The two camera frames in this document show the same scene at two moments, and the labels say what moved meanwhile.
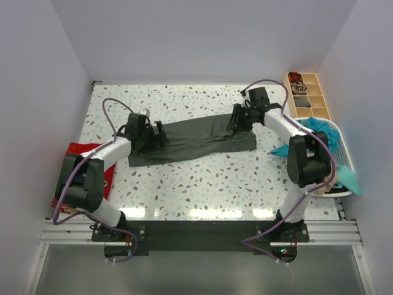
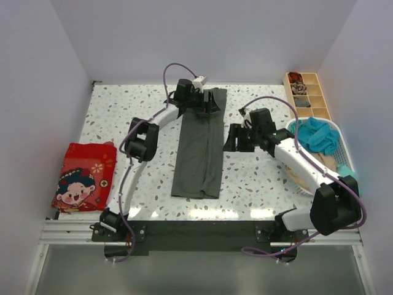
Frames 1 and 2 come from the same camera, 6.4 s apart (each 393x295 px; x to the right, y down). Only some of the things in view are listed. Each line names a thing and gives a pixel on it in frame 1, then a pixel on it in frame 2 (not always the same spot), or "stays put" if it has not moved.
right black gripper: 235,122 → 236,131
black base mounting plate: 120,239 stays put
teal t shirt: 345,177 stays put
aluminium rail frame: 65,232 stays put
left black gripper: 154,143 → 211,107
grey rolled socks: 301,102 stays put
